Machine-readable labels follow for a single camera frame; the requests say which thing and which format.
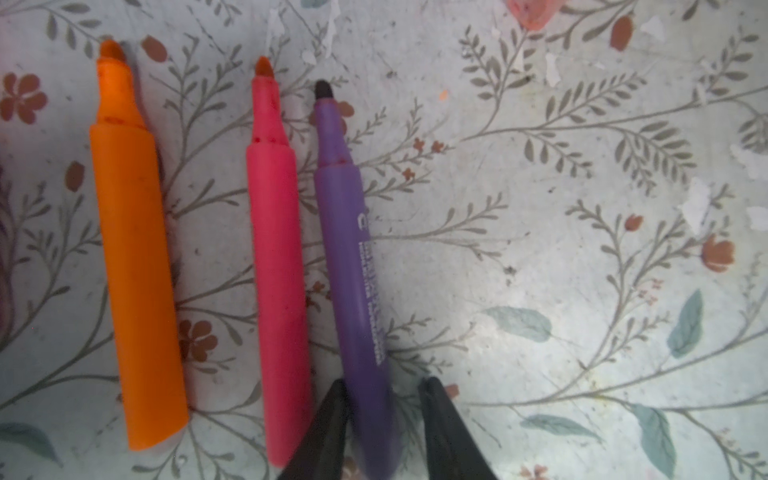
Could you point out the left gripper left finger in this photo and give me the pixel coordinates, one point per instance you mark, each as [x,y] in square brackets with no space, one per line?
[320,455]

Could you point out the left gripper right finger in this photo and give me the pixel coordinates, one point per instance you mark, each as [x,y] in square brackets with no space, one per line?
[451,452]

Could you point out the purple marker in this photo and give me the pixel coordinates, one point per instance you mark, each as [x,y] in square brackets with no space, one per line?
[349,259]

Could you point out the pink marker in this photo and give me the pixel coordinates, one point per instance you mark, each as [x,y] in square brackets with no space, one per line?
[279,275]

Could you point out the orange marker middle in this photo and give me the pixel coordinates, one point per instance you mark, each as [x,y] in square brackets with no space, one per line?
[126,174]

